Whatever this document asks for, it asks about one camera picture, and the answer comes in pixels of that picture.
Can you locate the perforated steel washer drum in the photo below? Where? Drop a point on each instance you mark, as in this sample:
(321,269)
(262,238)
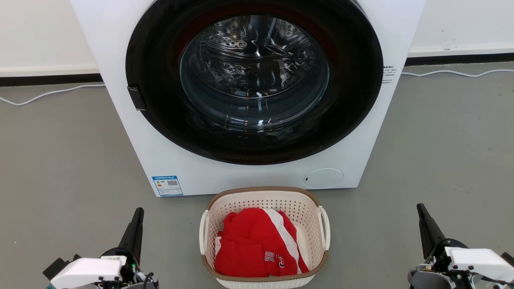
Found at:
(253,64)

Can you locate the blue energy label sticker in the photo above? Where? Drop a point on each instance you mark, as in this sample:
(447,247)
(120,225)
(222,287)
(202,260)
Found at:
(167,186)

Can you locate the round white filter cover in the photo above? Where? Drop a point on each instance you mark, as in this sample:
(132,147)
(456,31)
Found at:
(323,178)

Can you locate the round black glass washer door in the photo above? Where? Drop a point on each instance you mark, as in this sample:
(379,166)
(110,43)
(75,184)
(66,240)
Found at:
(156,100)

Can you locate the white front-load washing machine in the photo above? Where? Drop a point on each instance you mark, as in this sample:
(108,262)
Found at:
(132,152)

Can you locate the cream perforated laundry basket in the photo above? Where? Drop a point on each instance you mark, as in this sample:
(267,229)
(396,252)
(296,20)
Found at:
(265,200)

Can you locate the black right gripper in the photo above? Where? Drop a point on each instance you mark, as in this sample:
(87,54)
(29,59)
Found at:
(441,257)

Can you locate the small printed washer sticker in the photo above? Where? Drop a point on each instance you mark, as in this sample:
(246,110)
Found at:
(388,74)

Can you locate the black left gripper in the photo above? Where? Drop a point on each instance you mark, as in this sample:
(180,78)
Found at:
(130,269)

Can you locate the red and white garment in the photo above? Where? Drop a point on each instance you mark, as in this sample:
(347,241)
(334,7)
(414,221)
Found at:
(245,245)

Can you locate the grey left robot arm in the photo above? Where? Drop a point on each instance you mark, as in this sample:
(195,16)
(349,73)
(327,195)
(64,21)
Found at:
(60,267)

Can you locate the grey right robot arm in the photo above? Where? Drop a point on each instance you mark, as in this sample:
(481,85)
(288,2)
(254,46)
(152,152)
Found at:
(425,280)

